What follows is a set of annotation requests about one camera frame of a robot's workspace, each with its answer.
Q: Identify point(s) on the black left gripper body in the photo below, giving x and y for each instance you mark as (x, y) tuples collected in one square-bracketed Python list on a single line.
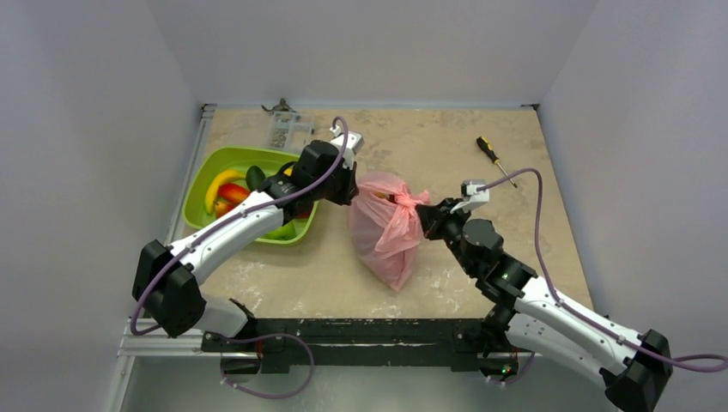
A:
[(337, 188)]

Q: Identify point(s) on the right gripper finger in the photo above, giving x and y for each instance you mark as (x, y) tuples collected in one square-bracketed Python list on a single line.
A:
[(436, 229), (432, 214)]

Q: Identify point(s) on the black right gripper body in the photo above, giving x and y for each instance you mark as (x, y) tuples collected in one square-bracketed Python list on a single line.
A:
[(433, 215)]

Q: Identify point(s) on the pink plastic bag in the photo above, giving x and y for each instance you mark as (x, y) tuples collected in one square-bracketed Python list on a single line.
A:
[(384, 227)]

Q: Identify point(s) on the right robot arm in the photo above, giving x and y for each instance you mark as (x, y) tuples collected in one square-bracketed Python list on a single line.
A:
[(630, 365)]

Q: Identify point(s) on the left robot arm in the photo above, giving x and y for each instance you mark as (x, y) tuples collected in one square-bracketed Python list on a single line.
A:
[(169, 277)]

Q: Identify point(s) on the red fake pomegranate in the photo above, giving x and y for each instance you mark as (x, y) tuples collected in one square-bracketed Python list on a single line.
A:
[(305, 215)]

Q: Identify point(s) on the dark green fake avocado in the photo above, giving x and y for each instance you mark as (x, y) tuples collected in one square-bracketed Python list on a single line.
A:
[(255, 176)]

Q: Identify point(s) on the green fake apple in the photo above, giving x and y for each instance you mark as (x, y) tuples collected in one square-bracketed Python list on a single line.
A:
[(284, 233)]

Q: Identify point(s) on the red orange fake mango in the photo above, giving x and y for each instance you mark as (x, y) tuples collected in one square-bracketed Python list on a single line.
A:
[(233, 193)]

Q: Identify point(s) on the yellow fake banana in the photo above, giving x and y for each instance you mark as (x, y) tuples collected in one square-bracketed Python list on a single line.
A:
[(226, 176)]

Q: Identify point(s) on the clear plastic screw box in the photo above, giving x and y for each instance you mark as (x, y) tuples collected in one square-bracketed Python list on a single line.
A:
[(281, 131)]

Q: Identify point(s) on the dark metal clamp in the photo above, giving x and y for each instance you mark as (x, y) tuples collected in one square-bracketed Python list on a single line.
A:
[(281, 106)]

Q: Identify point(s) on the black yellow screwdriver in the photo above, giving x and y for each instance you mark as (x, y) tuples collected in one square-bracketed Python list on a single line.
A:
[(485, 146)]

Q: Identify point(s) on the green plastic tray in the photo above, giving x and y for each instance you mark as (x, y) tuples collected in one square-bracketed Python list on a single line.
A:
[(201, 225)]

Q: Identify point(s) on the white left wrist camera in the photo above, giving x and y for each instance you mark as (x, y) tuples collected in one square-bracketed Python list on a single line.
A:
[(350, 143)]

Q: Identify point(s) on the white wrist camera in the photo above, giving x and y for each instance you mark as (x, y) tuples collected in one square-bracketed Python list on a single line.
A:
[(474, 195), (350, 143)]

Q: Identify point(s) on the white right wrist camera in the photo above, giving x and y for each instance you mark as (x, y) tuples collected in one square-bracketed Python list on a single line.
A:
[(474, 195)]

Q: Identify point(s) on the aluminium frame rail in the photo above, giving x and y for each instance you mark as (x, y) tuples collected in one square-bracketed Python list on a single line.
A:
[(157, 344)]

